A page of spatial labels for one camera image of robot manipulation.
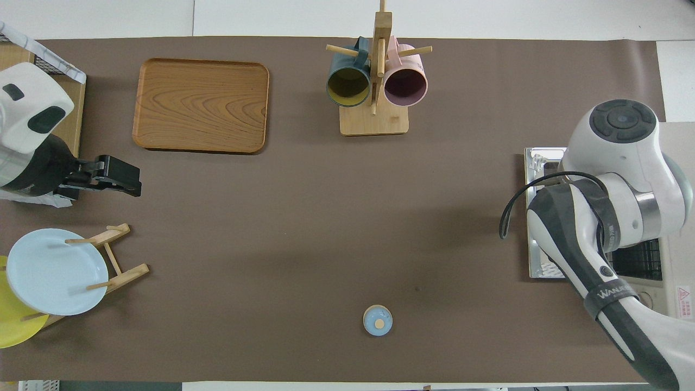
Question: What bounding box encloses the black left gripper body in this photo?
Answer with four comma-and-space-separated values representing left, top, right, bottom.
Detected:
0, 134, 109, 200

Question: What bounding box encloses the oven door with handle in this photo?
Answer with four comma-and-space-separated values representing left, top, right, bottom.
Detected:
524, 147, 571, 280

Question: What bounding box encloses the cream toaster oven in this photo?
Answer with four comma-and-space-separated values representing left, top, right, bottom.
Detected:
524, 122, 695, 321

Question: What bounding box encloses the wooden plate rack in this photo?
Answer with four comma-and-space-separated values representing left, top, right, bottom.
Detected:
22, 223, 150, 329

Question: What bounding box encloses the wooden serving tray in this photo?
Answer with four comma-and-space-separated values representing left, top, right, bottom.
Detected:
132, 58, 270, 155

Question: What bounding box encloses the light blue plate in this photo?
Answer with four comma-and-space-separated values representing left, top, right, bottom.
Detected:
5, 228, 109, 317

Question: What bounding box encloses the white checked cloth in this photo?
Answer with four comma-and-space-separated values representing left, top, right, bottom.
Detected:
0, 21, 87, 85

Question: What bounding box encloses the brown table mat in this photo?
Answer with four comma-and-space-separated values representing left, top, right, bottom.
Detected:
0, 36, 667, 384

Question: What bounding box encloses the yellow plate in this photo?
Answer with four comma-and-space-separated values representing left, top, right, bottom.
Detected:
0, 255, 49, 349

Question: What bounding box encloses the dark teal mug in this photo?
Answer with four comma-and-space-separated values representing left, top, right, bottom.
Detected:
326, 37, 372, 108

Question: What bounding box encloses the wooden mug rack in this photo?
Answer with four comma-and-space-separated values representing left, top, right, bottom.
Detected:
326, 0, 433, 136

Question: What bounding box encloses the pink mug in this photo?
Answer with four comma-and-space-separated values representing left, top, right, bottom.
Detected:
383, 36, 429, 108

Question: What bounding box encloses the black wire wooden shelf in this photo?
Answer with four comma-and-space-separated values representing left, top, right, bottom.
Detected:
0, 33, 87, 158

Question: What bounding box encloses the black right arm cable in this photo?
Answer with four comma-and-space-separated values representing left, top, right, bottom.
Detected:
500, 171, 609, 239

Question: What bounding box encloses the metal oven wire rack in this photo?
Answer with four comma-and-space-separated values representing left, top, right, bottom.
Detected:
611, 238, 664, 281

